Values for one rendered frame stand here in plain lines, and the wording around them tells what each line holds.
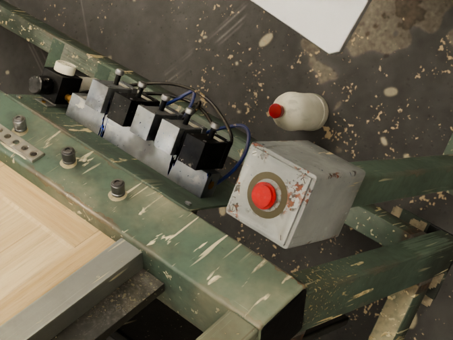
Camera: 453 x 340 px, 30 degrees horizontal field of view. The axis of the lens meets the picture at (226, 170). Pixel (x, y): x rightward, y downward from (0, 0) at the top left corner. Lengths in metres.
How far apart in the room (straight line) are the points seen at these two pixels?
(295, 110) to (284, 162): 0.88
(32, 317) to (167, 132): 0.42
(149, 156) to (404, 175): 0.47
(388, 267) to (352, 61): 0.69
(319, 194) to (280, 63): 1.10
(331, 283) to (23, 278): 0.51
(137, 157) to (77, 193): 0.16
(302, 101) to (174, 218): 0.75
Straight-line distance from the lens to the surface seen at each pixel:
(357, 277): 1.56
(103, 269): 1.39
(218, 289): 1.34
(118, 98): 1.61
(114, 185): 1.47
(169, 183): 1.54
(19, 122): 1.64
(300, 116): 2.09
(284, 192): 1.21
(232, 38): 2.38
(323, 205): 1.26
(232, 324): 1.30
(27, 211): 1.54
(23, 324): 1.34
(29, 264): 1.45
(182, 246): 1.40
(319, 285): 1.44
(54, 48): 2.56
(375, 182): 1.48
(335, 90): 2.21
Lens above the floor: 1.98
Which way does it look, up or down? 56 degrees down
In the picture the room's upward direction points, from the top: 94 degrees counter-clockwise
